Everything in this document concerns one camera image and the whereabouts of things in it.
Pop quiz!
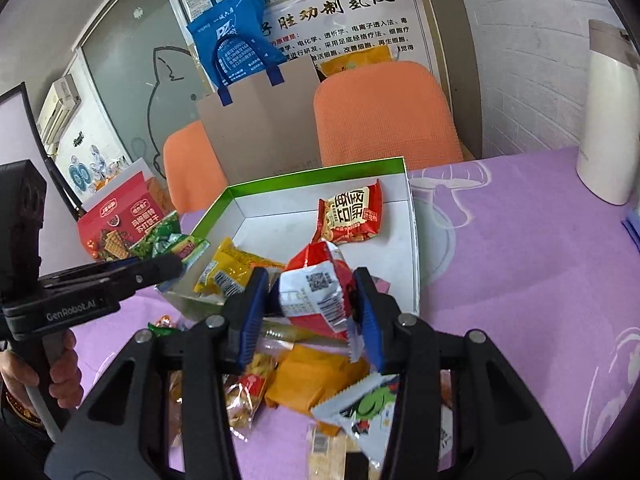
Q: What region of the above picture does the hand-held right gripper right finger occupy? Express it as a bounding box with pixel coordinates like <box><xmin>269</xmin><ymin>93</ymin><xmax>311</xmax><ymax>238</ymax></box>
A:
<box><xmin>350</xmin><ymin>266</ymin><xmax>573</xmax><ymax>480</ymax></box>

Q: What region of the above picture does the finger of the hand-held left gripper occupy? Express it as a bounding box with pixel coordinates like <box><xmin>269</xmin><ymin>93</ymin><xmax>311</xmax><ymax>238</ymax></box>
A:
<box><xmin>40</xmin><ymin>254</ymin><xmax>184</xmax><ymax>304</ymax></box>

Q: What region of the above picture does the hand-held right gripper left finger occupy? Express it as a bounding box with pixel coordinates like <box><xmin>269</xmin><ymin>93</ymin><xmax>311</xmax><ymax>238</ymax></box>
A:
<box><xmin>44</xmin><ymin>266</ymin><xmax>273</xmax><ymax>480</ymax></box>

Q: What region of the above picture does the red white snack packet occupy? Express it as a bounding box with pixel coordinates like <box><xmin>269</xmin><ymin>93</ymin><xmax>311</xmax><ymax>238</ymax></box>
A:
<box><xmin>277</xmin><ymin>240</ymin><xmax>367</xmax><ymax>362</ymax></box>

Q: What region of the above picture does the white box with green rim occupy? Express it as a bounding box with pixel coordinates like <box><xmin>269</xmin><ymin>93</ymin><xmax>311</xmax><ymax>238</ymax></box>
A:
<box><xmin>160</xmin><ymin>156</ymin><xmax>421</xmax><ymax>321</ymax></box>

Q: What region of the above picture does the person's left forearm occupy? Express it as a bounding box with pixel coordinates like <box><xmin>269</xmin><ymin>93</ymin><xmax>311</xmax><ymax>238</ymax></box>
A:
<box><xmin>0</xmin><ymin>390</ymin><xmax>61</xmax><ymax>480</ymax></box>

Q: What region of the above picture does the person's left hand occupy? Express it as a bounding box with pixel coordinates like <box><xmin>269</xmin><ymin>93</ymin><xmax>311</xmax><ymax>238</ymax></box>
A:
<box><xmin>0</xmin><ymin>327</ymin><xmax>78</xmax><ymax>411</ymax></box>

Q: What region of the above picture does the yellow snack packet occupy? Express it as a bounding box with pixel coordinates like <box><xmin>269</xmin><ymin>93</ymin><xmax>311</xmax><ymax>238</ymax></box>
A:
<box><xmin>194</xmin><ymin>237</ymin><xmax>287</xmax><ymax>302</ymax></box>

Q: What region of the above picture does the small green candy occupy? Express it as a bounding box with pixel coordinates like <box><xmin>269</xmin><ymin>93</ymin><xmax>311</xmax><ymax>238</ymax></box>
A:
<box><xmin>147</xmin><ymin>314</ymin><xmax>182</xmax><ymax>337</ymax></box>

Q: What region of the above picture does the red cracker box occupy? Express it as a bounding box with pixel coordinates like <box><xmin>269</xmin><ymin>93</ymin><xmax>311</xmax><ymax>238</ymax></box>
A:
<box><xmin>76</xmin><ymin>158</ymin><xmax>176</xmax><ymax>263</ymax></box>

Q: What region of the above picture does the clear orange snack packet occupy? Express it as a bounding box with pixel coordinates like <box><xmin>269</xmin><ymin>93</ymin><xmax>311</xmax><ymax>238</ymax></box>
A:
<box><xmin>222</xmin><ymin>355</ymin><xmax>273</xmax><ymax>431</ymax></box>

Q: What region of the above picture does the white green snack packet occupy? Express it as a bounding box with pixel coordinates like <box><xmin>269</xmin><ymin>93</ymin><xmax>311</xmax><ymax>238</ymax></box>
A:
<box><xmin>311</xmin><ymin>372</ymin><xmax>401</xmax><ymax>471</ymax></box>

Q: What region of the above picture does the black framed board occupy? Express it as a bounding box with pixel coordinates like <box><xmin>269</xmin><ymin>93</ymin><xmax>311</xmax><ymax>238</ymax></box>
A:
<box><xmin>0</xmin><ymin>82</ymin><xmax>83</xmax><ymax>221</ymax></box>

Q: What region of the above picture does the red orange snack packet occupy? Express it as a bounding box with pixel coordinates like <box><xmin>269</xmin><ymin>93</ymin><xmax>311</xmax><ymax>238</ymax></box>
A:
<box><xmin>312</xmin><ymin>178</ymin><xmax>384</xmax><ymax>245</ymax></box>

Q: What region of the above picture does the orange chair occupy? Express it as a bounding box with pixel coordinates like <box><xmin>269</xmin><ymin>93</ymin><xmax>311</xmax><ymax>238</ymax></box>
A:
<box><xmin>313</xmin><ymin>61</ymin><xmax>465</xmax><ymax>167</ymax></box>
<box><xmin>163</xmin><ymin>121</ymin><xmax>231</xmax><ymax>213</ymax></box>

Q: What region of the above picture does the white air conditioner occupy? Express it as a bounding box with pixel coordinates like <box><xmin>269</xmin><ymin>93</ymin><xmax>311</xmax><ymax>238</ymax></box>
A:
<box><xmin>36</xmin><ymin>74</ymin><xmax>82</xmax><ymax>145</ymax></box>

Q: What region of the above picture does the pale biscuit packet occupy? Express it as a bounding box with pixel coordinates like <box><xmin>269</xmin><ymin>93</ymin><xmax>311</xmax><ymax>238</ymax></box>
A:
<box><xmin>307</xmin><ymin>425</ymin><xmax>351</xmax><ymax>480</ymax></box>

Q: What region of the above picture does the purple printed tablecloth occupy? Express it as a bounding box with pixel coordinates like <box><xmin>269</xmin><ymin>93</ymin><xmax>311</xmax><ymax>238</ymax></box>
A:
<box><xmin>65</xmin><ymin>146</ymin><xmax>640</xmax><ymax>480</ymax></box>

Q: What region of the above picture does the brown paper bag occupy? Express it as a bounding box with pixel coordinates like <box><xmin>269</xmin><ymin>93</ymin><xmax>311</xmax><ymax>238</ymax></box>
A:
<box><xmin>196</xmin><ymin>55</ymin><xmax>323</xmax><ymax>188</ymax></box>

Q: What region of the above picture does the blue tote bag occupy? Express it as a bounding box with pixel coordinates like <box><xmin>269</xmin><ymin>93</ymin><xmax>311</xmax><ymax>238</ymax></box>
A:
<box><xmin>186</xmin><ymin>0</ymin><xmax>288</xmax><ymax>107</ymax></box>

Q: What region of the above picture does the yellow bag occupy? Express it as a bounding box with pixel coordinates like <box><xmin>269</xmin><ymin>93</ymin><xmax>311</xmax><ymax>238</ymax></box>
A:
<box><xmin>320</xmin><ymin>45</ymin><xmax>393</xmax><ymax>81</ymax></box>

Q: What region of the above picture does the white thermos jug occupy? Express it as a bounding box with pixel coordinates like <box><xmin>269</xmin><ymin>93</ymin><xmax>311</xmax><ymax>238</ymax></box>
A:
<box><xmin>575</xmin><ymin>19</ymin><xmax>640</xmax><ymax>206</ymax></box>

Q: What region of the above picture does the blue cartoon wall poster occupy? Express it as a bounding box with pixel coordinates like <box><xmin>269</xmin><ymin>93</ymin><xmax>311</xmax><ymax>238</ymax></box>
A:
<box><xmin>52</xmin><ymin>52</ymin><xmax>132</xmax><ymax>201</ymax></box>

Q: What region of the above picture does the white text wall poster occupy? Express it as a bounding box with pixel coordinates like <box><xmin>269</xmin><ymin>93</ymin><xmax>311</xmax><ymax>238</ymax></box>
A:
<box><xmin>260</xmin><ymin>0</ymin><xmax>443</xmax><ymax>86</ymax></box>

